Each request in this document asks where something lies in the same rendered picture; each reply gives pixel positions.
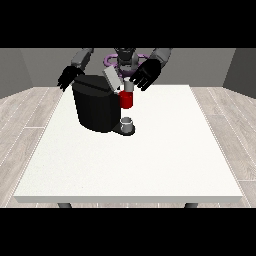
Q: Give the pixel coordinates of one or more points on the small grey cup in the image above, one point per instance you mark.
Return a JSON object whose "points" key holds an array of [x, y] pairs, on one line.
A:
{"points": [[126, 124]]}

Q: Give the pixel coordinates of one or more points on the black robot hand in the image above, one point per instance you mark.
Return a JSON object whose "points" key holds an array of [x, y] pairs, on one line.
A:
{"points": [[146, 73], [68, 76]]}

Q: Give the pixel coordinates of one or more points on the black coffee machine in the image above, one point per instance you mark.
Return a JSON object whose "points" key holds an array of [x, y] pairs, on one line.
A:
{"points": [[96, 105]]}

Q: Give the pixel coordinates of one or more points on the grey robot trunk purple rings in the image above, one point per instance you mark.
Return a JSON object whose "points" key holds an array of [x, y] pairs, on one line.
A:
{"points": [[124, 59]]}

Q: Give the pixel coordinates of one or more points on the small grey coffee pod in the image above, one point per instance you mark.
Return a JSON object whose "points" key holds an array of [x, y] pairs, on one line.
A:
{"points": [[128, 84]]}

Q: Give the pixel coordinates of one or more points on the red pod holder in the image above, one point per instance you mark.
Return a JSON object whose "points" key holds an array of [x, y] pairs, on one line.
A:
{"points": [[126, 99]]}

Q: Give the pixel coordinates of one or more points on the pale grey machine lid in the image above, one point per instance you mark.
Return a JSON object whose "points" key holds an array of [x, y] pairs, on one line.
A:
{"points": [[112, 79]]}

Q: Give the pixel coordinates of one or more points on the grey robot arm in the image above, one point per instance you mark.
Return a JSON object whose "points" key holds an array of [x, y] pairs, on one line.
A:
{"points": [[81, 58], [161, 54]]}

